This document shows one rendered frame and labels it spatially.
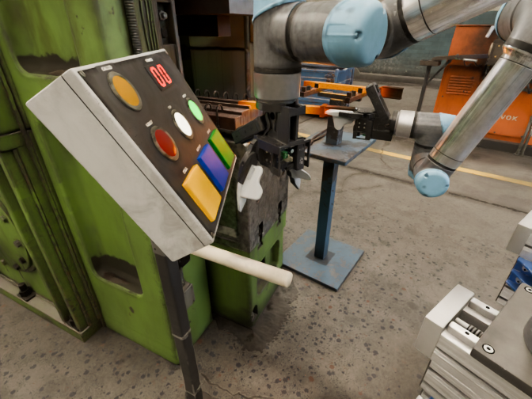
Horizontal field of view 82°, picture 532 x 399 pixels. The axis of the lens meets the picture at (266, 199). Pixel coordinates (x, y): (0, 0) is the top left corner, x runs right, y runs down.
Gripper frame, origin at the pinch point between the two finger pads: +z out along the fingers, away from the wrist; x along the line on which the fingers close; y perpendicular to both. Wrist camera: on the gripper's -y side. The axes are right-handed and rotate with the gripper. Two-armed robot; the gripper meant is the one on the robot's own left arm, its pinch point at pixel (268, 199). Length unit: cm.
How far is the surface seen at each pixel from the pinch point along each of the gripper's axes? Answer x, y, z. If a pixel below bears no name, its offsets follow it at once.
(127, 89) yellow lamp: -21.6, -4.0, -23.1
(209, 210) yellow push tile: -15.9, 5.3, -5.9
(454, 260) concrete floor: 144, 0, 94
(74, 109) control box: -29.1, -0.5, -22.0
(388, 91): 88, -31, -7
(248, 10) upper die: 29, -46, -35
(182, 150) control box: -15.4, -3.3, -13.1
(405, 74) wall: 718, -373, 71
